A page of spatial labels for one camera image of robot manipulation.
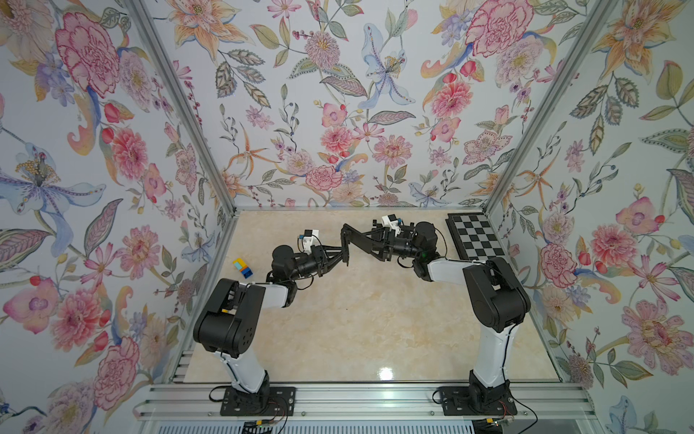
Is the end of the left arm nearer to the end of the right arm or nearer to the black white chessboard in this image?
the end of the right arm

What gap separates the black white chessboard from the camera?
3.41ft

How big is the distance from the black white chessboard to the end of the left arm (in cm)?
53

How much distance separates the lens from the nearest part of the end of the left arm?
2.37ft
